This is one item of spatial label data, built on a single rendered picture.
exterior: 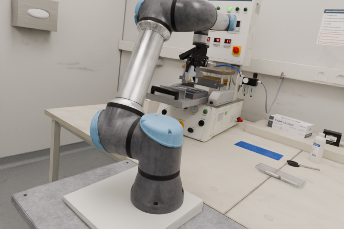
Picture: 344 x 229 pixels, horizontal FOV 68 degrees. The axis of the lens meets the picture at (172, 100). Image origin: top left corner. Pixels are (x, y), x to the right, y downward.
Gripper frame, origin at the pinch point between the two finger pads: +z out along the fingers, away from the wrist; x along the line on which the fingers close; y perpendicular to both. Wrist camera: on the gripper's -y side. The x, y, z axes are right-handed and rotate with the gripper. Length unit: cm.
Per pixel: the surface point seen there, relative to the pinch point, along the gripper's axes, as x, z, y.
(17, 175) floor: -21, 106, -134
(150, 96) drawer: -23.9, 8.5, -7.1
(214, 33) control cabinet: 34.4, -28.2, -6.0
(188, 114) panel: -1.3, 18.0, 3.4
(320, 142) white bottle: 17, 18, 66
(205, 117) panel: -1.0, 17.3, 13.4
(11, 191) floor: -35, 106, -114
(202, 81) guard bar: 11.4, 0.6, 2.2
